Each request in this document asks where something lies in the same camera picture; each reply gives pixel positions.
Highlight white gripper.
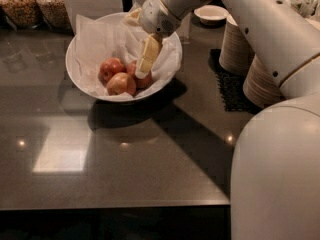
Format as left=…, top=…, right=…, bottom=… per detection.
left=123, top=0, right=181, bottom=79

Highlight red apple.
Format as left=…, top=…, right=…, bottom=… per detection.
left=106, top=72, right=136, bottom=96
left=126, top=61, right=153, bottom=89
left=100, top=57, right=126, bottom=82

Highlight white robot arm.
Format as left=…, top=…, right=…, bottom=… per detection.
left=125, top=0, right=320, bottom=240

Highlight large white bowl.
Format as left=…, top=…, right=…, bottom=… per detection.
left=65, top=12, right=184, bottom=103

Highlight red apple front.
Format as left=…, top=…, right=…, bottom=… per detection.
left=106, top=72, right=136, bottom=96

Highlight small white bowl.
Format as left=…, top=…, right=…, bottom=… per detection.
left=194, top=5, right=229, bottom=26

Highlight white paper liner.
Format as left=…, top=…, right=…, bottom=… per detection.
left=73, top=2, right=184, bottom=102

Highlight left clear sign holder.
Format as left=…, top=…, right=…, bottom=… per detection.
left=64, top=0, right=123, bottom=32

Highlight right cereal glass jar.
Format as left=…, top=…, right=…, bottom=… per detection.
left=36, top=0, right=71, bottom=29

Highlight cereal glass jar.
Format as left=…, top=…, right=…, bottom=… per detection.
left=0, top=0, right=42, bottom=28
left=36, top=0, right=71, bottom=29

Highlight back stack paper bowls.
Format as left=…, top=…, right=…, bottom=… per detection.
left=219, top=15, right=255, bottom=76

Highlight stack paper bowls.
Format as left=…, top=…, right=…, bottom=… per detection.
left=219, top=15, right=255, bottom=76
left=243, top=56, right=284, bottom=109

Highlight black mesh mat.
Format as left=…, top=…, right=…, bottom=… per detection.
left=208, top=49, right=261, bottom=114

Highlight left cereal glass jar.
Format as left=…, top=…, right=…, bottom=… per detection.
left=0, top=0, right=42, bottom=28

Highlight front stack paper bowls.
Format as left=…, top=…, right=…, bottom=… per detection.
left=243, top=56, right=284, bottom=109

